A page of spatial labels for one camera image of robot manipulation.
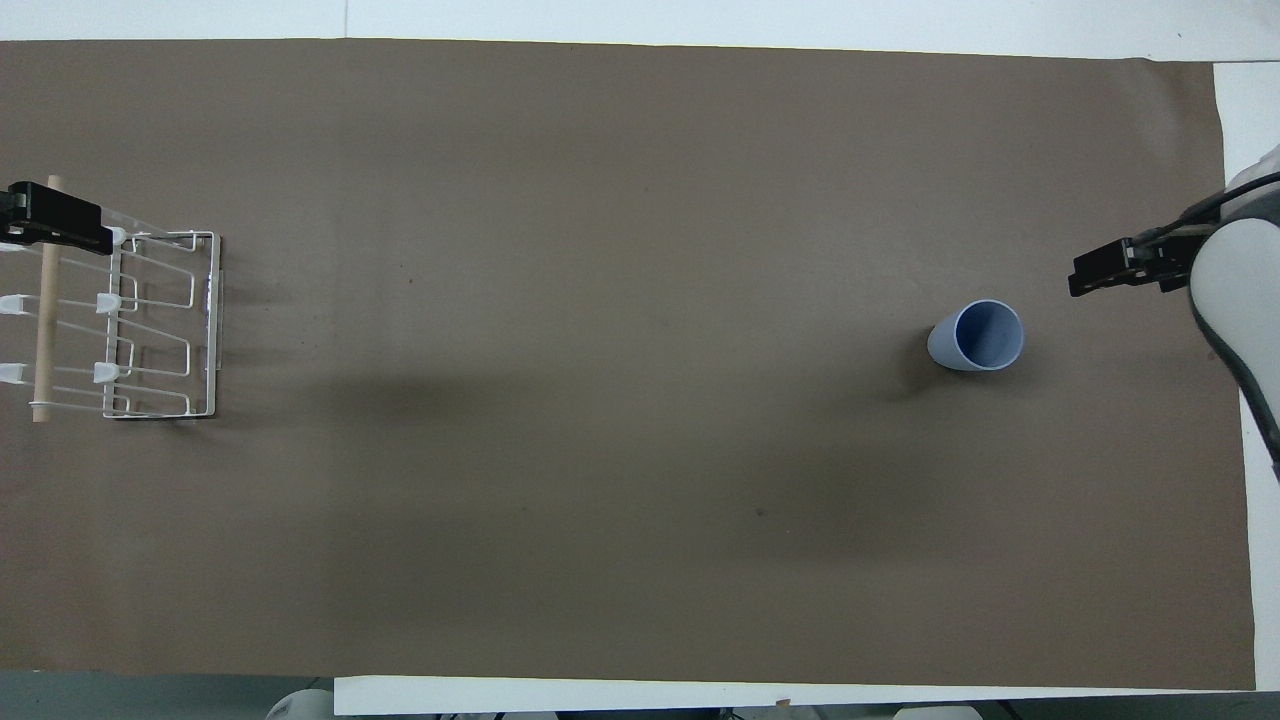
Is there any light blue cup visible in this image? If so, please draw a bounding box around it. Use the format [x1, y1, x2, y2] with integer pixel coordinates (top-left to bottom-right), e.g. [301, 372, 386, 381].
[926, 299, 1026, 373]

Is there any white wire cup holder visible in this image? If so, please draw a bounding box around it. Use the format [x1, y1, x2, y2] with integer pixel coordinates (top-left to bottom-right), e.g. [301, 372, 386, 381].
[0, 175, 223, 424]

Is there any black cable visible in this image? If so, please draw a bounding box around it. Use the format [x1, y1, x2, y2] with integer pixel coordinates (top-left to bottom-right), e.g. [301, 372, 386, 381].
[1136, 170, 1280, 247]

